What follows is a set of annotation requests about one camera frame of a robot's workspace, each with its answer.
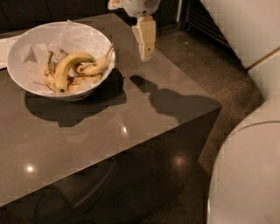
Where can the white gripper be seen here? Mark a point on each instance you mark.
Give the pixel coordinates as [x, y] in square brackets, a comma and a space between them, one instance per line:
[140, 7]

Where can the large yellow banana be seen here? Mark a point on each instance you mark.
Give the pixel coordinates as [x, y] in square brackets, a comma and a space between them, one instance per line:
[63, 67]

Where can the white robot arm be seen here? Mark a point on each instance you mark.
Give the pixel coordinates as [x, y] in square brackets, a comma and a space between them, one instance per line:
[245, 182]

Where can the white paper bowl liner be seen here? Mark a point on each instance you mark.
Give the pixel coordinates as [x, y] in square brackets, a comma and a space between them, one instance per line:
[75, 36]

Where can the spotted banana right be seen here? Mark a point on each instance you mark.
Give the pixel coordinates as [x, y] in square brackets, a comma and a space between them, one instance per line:
[94, 68]

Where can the spotted banana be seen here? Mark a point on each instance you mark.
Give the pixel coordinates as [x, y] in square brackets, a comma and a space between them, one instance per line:
[48, 73]
[94, 68]
[76, 84]

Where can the white ceramic bowl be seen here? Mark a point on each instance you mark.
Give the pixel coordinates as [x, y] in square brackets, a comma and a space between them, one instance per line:
[17, 58]

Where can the spotted banana bottom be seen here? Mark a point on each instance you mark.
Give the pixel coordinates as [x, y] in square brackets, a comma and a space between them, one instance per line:
[76, 84]

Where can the spotted banana left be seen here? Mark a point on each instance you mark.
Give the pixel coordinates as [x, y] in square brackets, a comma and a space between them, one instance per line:
[48, 73]

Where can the dark refrigerator with vent grille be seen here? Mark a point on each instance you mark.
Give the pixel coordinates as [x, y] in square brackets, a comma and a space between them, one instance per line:
[195, 16]

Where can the dark cabinets in background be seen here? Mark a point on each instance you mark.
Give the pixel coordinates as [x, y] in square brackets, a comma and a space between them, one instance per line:
[23, 14]

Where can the white napkin on table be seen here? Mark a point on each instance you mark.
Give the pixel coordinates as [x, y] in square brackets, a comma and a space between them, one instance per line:
[5, 47]

